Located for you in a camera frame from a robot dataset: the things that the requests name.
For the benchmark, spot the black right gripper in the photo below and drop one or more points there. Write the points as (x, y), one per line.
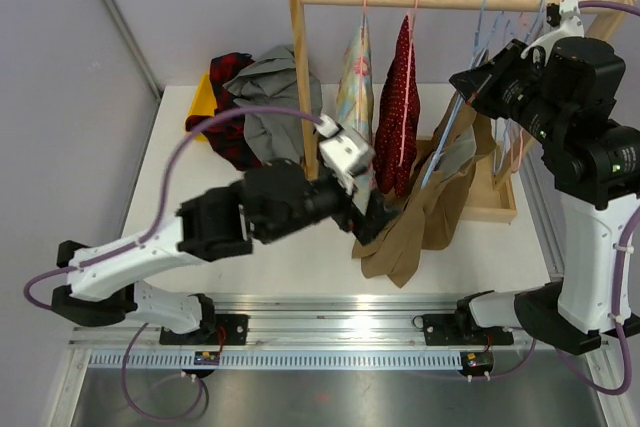
(483, 84)

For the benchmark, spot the pastel floral skirt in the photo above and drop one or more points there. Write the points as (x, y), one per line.
(355, 98)

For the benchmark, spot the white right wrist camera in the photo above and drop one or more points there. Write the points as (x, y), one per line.
(565, 22)

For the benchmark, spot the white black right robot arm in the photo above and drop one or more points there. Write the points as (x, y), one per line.
(563, 96)

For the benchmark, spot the red white polka-dot skirt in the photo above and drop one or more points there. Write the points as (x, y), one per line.
(395, 140)

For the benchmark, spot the tan brown skirt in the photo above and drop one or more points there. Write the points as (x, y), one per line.
(429, 215)

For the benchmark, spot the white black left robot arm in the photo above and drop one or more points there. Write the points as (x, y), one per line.
(107, 285)

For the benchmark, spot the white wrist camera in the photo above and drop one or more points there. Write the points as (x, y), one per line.
(565, 22)
(344, 152)

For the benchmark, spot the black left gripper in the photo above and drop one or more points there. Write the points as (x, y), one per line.
(366, 225)

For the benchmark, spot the blue wire hanger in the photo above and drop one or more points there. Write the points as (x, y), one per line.
(480, 48)
(509, 32)

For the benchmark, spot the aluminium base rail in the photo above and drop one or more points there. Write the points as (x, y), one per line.
(345, 332)

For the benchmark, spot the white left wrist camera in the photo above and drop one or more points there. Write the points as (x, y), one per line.
(344, 152)

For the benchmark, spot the wooden clothes rack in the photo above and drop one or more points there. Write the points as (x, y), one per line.
(491, 197)

